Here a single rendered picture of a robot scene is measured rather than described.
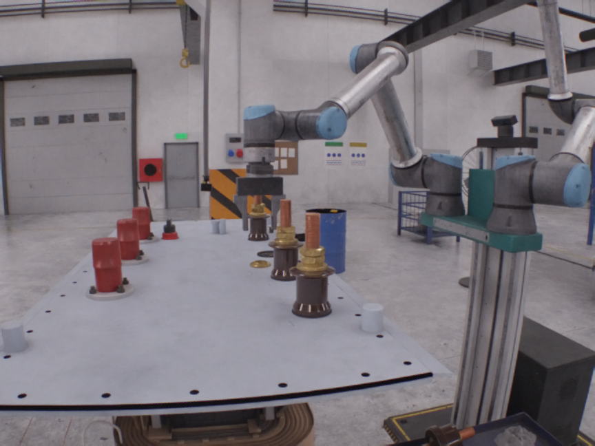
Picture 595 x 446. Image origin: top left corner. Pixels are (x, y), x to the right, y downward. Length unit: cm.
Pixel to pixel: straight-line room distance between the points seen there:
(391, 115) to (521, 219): 69
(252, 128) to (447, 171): 100
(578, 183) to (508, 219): 28
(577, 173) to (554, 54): 69
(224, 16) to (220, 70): 83
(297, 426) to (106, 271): 57
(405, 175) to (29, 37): 1505
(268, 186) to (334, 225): 490
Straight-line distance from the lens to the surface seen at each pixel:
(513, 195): 156
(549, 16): 202
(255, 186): 122
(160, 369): 70
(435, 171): 195
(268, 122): 122
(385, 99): 179
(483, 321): 212
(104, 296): 104
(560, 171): 152
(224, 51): 643
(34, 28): 1622
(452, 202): 194
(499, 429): 146
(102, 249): 104
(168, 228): 173
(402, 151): 194
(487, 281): 206
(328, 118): 119
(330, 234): 610
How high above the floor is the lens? 168
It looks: 9 degrees down
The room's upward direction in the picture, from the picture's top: straight up
